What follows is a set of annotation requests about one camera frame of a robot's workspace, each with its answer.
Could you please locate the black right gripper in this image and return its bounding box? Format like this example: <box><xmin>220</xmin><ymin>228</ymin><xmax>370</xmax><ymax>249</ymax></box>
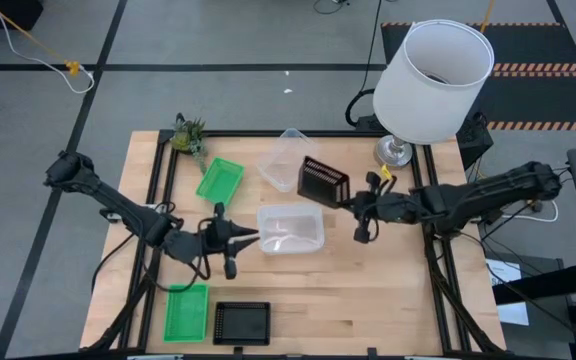
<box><xmin>338</xmin><ymin>172</ymin><xmax>415</xmax><ymax>245</ymax></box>

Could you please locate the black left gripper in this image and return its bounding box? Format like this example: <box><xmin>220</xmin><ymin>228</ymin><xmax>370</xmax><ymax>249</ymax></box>
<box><xmin>187</xmin><ymin>202</ymin><xmax>262</xmax><ymax>281</ymax></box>

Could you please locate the green plastic basket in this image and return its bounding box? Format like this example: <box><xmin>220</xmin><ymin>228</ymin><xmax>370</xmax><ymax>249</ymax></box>
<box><xmin>195</xmin><ymin>156</ymin><xmax>246</xmax><ymax>207</ymax></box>
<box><xmin>162</xmin><ymin>283</ymin><xmax>210</xmax><ymax>344</ymax></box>

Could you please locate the black power box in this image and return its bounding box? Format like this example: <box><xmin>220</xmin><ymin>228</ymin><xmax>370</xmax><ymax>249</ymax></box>
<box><xmin>355</xmin><ymin>113</ymin><xmax>389</xmax><ymax>134</ymax></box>

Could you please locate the small potted succulent plant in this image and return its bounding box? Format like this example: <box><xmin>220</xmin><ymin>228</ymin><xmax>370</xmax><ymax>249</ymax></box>
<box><xmin>170</xmin><ymin>112</ymin><xmax>209</xmax><ymax>175</ymax></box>

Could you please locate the black device box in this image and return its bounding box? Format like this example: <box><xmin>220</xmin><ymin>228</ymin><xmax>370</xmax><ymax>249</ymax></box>
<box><xmin>455</xmin><ymin>110</ymin><xmax>495</xmax><ymax>157</ymax></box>

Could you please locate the white shade table lamp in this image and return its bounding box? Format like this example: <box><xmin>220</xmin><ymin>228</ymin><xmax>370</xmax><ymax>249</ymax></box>
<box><xmin>371</xmin><ymin>18</ymin><xmax>496</xmax><ymax>170</ymax></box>

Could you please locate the white paper sheet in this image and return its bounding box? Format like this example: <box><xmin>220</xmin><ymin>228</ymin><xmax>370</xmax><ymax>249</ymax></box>
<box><xmin>485</xmin><ymin>258</ymin><xmax>531</xmax><ymax>327</ymax></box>

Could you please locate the black mat with hazard stripes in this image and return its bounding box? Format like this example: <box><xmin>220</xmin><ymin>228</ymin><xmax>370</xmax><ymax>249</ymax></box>
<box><xmin>380</xmin><ymin>20</ymin><xmax>576</xmax><ymax>134</ymax></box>

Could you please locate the black floor box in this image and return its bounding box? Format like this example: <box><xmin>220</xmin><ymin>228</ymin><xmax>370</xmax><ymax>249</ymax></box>
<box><xmin>0</xmin><ymin>0</ymin><xmax>45</xmax><ymax>31</ymax></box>

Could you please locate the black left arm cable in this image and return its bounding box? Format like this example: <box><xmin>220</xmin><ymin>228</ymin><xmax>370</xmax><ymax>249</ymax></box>
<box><xmin>90</xmin><ymin>199</ymin><xmax>214</xmax><ymax>295</ymax></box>

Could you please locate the black aluminium table frame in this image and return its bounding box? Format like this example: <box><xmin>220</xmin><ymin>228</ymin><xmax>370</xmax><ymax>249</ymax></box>
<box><xmin>80</xmin><ymin>128</ymin><xmax>509</xmax><ymax>360</ymax></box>

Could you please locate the black floor cable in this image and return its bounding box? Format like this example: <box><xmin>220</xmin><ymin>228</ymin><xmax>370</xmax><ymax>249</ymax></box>
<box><xmin>344</xmin><ymin>0</ymin><xmax>387</xmax><ymax>129</ymax></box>

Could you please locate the white power cable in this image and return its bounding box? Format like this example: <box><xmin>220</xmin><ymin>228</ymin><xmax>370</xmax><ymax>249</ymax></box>
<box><xmin>500</xmin><ymin>199</ymin><xmax>560</xmax><ymax>224</ymax></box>

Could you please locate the white floor cable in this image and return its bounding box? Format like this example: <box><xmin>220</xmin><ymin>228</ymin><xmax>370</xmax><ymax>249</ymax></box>
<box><xmin>0</xmin><ymin>0</ymin><xmax>97</xmax><ymax>95</ymax></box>

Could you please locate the yellow rope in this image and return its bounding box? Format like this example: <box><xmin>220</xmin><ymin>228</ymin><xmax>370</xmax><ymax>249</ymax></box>
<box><xmin>0</xmin><ymin>0</ymin><xmax>82</xmax><ymax>76</ymax></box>
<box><xmin>480</xmin><ymin>0</ymin><xmax>498</xmax><ymax>34</ymax></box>

